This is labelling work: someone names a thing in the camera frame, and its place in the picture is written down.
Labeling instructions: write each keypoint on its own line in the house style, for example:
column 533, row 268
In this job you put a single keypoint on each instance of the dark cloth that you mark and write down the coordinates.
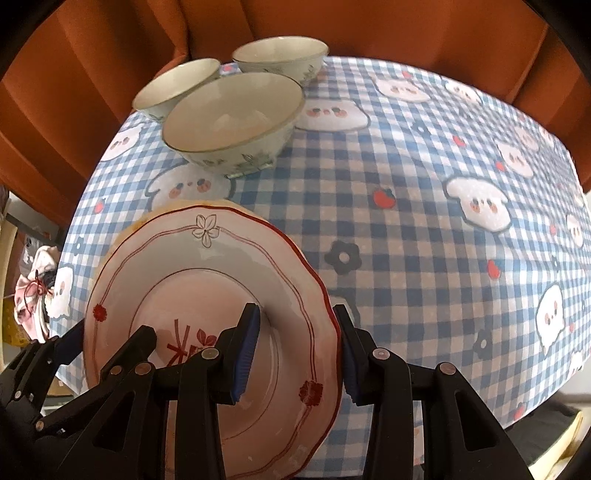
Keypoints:
column 549, row 424

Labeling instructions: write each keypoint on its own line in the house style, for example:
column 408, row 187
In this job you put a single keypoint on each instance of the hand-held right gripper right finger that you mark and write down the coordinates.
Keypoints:
column 350, row 369

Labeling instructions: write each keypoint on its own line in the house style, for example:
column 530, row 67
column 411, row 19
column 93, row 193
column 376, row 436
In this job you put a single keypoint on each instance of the blue checked cartoon tablecloth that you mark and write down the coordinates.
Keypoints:
column 415, row 230

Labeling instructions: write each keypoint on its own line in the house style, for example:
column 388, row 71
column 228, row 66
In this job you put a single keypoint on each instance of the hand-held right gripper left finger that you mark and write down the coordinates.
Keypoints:
column 244, row 355

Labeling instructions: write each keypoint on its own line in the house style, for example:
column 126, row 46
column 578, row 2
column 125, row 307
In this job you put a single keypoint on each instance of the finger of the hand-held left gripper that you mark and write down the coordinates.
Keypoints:
column 134, row 348
column 60, row 353

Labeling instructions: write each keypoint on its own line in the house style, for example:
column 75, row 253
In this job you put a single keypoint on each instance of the pile of pink white clothes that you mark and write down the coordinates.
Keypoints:
column 34, row 286

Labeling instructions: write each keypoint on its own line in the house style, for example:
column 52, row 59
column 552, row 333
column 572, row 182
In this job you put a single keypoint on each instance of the red rimmed scalloped plate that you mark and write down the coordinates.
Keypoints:
column 207, row 286

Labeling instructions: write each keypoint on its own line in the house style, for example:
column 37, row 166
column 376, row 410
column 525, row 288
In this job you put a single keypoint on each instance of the green leaf ceramic bowl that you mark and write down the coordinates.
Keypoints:
column 175, row 87
column 231, row 115
column 277, row 53

